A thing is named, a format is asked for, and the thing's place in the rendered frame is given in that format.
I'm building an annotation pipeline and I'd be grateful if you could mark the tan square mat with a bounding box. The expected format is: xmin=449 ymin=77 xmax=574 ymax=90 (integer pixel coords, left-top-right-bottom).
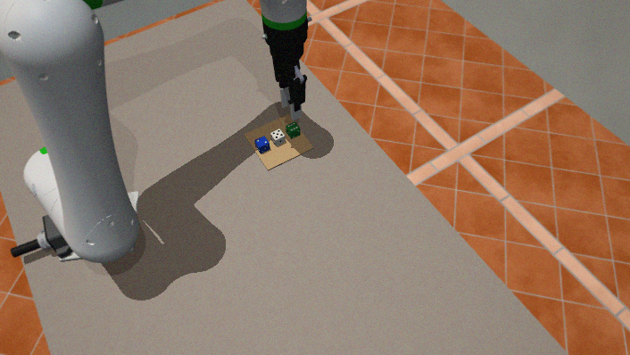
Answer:
xmin=245 ymin=114 xmax=314 ymax=171

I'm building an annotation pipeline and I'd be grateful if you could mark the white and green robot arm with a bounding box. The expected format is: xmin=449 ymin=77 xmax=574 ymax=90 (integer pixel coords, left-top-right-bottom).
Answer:
xmin=0 ymin=0 xmax=312 ymax=263

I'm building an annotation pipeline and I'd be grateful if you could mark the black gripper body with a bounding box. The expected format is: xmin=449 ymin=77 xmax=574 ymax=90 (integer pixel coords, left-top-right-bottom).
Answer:
xmin=269 ymin=45 xmax=304 ymax=76

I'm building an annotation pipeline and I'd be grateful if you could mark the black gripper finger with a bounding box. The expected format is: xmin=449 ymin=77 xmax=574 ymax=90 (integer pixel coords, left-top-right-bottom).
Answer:
xmin=282 ymin=64 xmax=307 ymax=120
xmin=272 ymin=57 xmax=291 ymax=108

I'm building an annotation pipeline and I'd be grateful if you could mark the white die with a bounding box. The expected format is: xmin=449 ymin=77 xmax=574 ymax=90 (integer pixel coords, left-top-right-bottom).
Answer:
xmin=270 ymin=129 xmax=286 ymax=146

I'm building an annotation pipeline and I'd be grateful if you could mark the blue die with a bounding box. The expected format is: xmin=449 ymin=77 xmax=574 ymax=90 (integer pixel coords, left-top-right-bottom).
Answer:
xmin=254 ymin=136 xmax=270 ymax=153

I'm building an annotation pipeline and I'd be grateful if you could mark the green die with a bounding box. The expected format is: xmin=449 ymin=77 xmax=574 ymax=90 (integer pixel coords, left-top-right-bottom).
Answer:
xmin=286 ymin=122 xmax=301 ymax=139

